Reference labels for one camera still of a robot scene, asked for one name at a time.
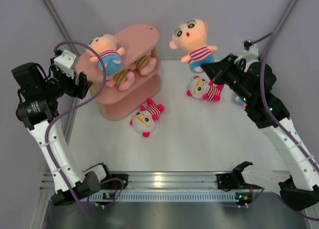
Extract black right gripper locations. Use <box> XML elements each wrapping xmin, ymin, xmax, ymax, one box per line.
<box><xmin>200</xmin><ymin>53</ymin><xmax>252</xmax><ymax>103</ymax></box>

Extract white panda plush yellow glasses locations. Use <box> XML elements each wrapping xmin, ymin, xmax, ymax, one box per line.
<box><xmin>186</xmin><ymin>75</ymin><xmax>224</xmax><ymax>102</ymax></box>

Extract peach boy plush striped shirt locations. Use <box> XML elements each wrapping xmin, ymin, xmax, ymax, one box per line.
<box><xmin>232</xmin><ymin>93</ymin><xmax>246</xmax><ymax>108</ymax></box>

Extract pink hippo plush striped shirt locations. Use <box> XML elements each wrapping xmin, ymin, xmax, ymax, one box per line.
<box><xmin>106</xmin><ymin>71</ymin><xmax>135</xmax><ymax>91</ymax></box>

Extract peach boy plush blue pants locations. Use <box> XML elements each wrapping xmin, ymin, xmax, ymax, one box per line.
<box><xmin>169</xmin><ymin>19</ymin><xmax>218</xmax><ymax>74</ymax></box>

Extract peach boy plush blue shorts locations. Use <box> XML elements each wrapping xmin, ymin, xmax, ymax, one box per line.
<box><xmin>86</xmin><ymin>34</ymin><xmax>125</xmax><ymax>75</ymax></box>

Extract white panda plush pink limbs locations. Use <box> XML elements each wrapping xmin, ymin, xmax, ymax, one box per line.
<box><xmin>130</xmin><ymin>98</ymin><xmax>165</xmax><ymax>138</ymax></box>

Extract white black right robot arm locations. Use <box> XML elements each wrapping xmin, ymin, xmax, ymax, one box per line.
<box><xmin>201</xmin><ymin>54</ymin><xmax>319</xmax><ymax>211</ymax></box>

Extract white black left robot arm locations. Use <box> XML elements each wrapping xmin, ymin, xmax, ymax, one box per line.
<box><xmin>11</xmin><ymin>62</ymin><xmax>128</xmax><ymax>206</ymax></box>

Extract pink three-tier wooden shelf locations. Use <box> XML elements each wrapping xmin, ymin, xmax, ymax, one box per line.
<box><xmin>76</xmin><ymin>23</ymin><xmax>161</xmax><ymax>120</ymax></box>

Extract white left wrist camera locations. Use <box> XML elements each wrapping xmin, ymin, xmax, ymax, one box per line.
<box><xmin>53</xmin><ymin>50</ymin><xmax>78</xmax><ymax>79</ymax></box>

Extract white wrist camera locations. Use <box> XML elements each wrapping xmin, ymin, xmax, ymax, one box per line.
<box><xmin>53</xmin><ymin>50</ymin><xmax>78</xmax><ymax>79</ymax></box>
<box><xmin>243</xmin><ymin>40</ymin><xmax>259</xmax><ymax>61</ymax></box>

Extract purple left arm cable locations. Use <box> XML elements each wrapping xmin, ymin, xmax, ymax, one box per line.
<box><xmin>44</xmin><ymin>40</ymin><xmax>125</xmax><ymax>221</ymax></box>

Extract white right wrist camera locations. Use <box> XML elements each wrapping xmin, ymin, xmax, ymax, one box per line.
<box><xmin>243</xmin><ymin>40</ymin><xmax>259</xmax><ymax>61</ymax></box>

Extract grey left frame post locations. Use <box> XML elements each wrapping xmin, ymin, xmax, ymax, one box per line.
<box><xmin>41</xmin><ymin>0</ymin><xmax>72</xmax><ymax>41</ymax></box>

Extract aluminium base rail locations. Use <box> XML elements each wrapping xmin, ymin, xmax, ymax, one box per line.
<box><xmin>39</xmin><ymin>171</ymin><xmax>312</xmax><ymax>191</ymax></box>

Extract grey aluminium frame post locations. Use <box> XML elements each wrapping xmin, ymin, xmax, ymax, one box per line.
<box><xmin>259</xmin><ymin>0</ymin><xmax>300</xmax><ymax>59</ymax></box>

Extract white slotted cable duct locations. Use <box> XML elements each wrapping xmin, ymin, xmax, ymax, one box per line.
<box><xmin>116</xmin><ymin>191</ymin><xmax>251</xmax><ymax>203</ymax></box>

